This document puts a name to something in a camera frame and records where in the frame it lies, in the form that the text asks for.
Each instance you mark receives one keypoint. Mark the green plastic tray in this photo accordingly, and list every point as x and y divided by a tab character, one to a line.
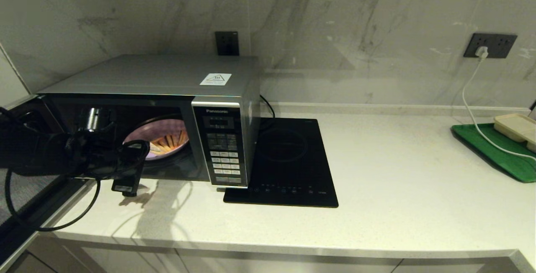
502	160

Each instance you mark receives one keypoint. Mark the wide black wall socket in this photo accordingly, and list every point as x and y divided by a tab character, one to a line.
500	45

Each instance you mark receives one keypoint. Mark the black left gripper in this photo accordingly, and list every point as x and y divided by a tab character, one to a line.
132	168

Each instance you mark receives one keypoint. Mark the black induction cooktop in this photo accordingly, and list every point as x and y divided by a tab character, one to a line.
293	160

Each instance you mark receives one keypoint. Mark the black glass microwave door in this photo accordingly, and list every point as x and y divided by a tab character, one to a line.
25	206

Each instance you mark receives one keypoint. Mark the beige lunch box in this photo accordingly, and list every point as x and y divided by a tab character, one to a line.
516	126

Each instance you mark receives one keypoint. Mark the white warning sticker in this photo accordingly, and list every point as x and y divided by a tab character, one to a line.
215	79

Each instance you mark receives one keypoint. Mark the small black wall socket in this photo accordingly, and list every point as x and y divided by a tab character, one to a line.
227	43

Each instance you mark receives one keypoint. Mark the white power plug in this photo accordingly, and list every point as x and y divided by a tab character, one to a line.
482	52

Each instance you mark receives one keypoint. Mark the silver Panasonic microwave oven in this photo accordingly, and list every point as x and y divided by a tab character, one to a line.
159	74

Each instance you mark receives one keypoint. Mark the purple plastic plate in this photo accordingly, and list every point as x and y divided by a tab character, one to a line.
155	130

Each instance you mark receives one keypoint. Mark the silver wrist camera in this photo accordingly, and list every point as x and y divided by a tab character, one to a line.
93	119

